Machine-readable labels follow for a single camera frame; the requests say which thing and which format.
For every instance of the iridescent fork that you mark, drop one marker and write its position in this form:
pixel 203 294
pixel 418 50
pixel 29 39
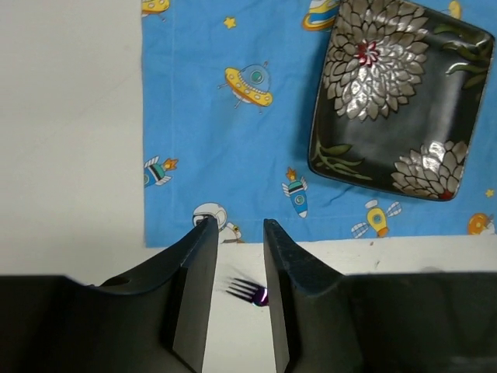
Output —
pixel 248 291

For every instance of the dark floral square plate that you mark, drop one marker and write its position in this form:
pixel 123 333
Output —
pixel 400 91

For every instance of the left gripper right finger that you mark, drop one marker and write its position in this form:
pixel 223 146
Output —
pixel 326 321

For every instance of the blue space-print cloth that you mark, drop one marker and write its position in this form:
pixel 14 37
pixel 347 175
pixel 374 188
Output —
pixel 230 89

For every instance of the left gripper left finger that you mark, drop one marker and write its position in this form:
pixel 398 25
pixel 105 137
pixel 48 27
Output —
pixel 151 318

